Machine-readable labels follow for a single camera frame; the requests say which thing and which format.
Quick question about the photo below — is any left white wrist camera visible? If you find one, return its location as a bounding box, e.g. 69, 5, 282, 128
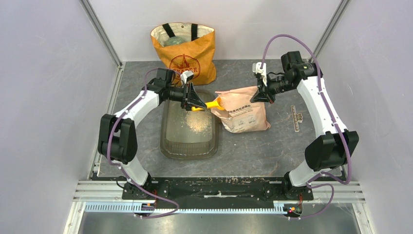
180, 71, 194, 85

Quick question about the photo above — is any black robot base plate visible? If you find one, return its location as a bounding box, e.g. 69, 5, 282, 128
122, 176, 314, 210

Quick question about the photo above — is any orange Trader Joe's bag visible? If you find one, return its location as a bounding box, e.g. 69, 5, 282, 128
150, 22, 217, 85

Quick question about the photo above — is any green bundle inside bag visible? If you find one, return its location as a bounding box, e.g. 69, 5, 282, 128
164, 36, 186, 47

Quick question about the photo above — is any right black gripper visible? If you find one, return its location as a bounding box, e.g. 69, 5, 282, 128
250, 73, 294, 104

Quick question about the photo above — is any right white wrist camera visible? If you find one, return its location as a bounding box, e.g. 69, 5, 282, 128
252, 62, 267, 86

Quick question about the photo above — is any slotted cable duct rail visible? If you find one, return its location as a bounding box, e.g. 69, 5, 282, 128
84, 201, 286, 215

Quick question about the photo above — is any torn bag top strip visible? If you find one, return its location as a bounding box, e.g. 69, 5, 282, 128
290, 105, 303, 132

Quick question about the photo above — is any aluminium corner post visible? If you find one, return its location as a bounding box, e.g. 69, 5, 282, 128
309, 0, 351, 62
80, 0, 123, 68

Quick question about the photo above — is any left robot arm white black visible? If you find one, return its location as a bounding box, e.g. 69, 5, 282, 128
97, 68, 207, 199

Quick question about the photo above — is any beige litter granule pile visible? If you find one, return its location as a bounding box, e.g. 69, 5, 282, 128
182, 111, 212, 134

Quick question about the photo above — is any pink litter bag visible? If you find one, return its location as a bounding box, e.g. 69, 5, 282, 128
211, 86, 271, 133

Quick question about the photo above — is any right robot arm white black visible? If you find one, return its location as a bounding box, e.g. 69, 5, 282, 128
251, 51, 359, 199

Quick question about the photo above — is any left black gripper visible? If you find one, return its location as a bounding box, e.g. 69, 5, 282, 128
166, 82, 207, 112

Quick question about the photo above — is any right aluminium corner post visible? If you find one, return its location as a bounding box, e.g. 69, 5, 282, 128
309, 0, 351, 62

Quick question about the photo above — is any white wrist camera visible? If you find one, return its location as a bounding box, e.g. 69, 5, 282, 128
252, 62, 267, 86
180, 71, 194, 85

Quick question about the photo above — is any left aluminium corner post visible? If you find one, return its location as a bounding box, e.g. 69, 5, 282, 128
80, 0, 123, 68

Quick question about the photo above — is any grey translucent litter box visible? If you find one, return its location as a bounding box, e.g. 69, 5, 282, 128
160, 100, 220, 160

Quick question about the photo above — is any orange plastic scoop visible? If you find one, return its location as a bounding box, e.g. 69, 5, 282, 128
191, 97, 225, 111

